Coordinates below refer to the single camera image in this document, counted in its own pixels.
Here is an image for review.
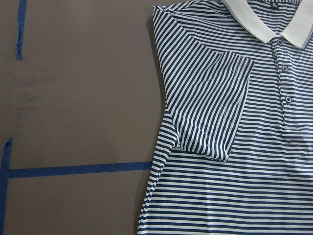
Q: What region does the navy white striped polo shirt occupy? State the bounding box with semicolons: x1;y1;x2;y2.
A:
137;0;313;235

